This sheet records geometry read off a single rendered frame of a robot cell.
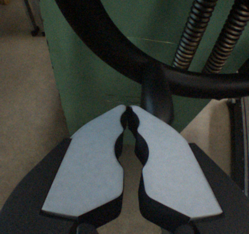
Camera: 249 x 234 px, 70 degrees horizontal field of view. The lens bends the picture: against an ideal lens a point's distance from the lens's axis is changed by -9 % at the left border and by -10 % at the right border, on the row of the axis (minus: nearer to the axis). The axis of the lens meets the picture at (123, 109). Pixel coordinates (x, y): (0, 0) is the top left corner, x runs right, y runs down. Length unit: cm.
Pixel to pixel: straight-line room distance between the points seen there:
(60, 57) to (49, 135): 53
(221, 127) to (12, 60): 123
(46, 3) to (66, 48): 10
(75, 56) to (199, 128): 78
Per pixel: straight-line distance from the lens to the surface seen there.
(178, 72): 20
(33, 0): 121
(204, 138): 104
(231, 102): 118
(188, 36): 24
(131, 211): 84
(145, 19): 36
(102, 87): 51
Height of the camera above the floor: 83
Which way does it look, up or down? 59 degrees down
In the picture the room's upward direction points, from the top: 15 degrees clockwise
